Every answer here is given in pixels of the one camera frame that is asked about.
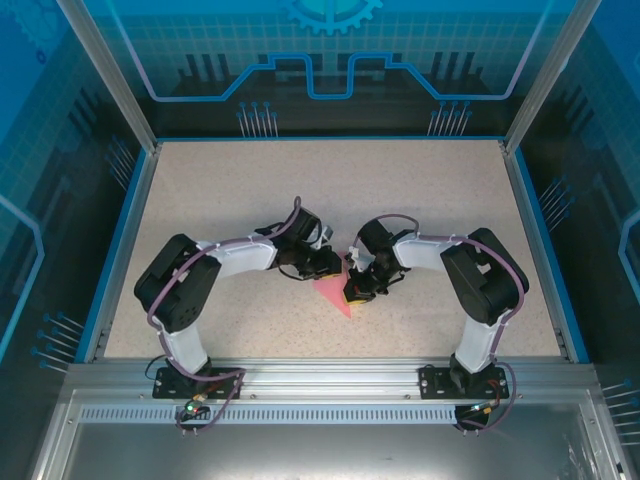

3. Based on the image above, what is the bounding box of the pink square paper sheet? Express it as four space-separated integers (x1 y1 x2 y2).
311 251 354 320

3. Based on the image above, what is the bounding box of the metal sheet tray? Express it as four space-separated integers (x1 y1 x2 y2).
29 388 634 480

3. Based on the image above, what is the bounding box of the blue table edge strip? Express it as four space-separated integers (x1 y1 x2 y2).
513 148 592 364
73 148 151 364

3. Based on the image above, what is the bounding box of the aluminium mounting rail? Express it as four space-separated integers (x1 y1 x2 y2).
63 355 600 401

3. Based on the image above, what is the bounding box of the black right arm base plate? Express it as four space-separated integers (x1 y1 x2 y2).
418 364 510 400

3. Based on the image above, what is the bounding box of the slotted grey cable duct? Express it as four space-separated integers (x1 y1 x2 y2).
78 404 466 426

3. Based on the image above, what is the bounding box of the aluminium side rail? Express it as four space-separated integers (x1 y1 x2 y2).
498 139 575 364
82 142 162 364

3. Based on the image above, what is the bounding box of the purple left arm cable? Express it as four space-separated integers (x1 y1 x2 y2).
147 195 304 437

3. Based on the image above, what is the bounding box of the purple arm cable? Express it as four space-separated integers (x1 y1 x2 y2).
349 213 526 437
147 195 304 437

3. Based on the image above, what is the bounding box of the cable connector with green light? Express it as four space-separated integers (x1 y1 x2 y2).
180 393 210 417
468 398 502 417

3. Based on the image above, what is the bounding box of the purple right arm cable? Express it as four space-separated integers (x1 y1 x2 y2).
349 213 526 437

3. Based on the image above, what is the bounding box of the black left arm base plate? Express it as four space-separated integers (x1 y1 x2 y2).
152 366 244 400

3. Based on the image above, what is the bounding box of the aluminium frame post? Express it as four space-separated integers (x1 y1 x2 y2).
53 0 162 154
501 0 605 154

